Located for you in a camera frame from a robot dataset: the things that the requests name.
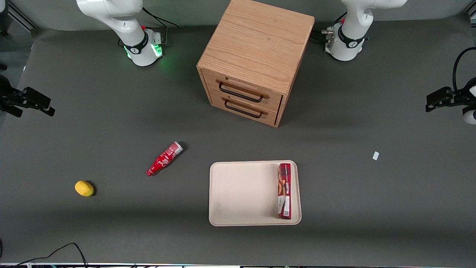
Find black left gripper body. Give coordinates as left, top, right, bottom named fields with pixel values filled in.
left=451, top=87, right=472, bottom=106

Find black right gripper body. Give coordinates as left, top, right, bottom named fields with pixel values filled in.
left=0, top=74, right=25, bottom=118

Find red cookie box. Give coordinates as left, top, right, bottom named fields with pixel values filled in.
left=277, top=163, right=292, bottom=220

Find beige plastic tray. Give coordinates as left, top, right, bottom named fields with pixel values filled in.
left=209, top=160, right=302, bottom=227

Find yellow lemon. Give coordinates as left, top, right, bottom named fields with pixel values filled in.
left=74, top=181, right=95, bottom=197

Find red cola bottle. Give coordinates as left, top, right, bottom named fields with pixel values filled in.
left=146, top=141, right=184, bottom=177

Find wooden two-drawer cabinet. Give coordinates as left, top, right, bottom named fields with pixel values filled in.
left=196, top=0, right=316, bottom=128

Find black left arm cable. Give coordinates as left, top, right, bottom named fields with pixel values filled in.
left=452, top=47, right=476, bottom=92

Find aluminium frame rail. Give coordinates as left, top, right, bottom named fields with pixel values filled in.
left=7, top=0, right=38, bottom=31

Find black left base cables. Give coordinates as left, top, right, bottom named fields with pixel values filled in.
left=312, top=11, right=348, bottom=44

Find black base cables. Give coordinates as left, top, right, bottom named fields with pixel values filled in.
left=312, top=11, right=348, bottom=44
left=141, top=7, right=179, bottom=45

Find black table edge cable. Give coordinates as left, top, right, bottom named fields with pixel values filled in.
left=0, top=243, right=88, bottom=268

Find black right base cables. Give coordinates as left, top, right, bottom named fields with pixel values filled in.
left=141, top=7, right=179, bottom=45

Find black drawer handle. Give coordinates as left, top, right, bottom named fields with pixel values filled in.
left=224, top=99, right=264, bottom=119
left=218, top=82, right=264, bottom=103

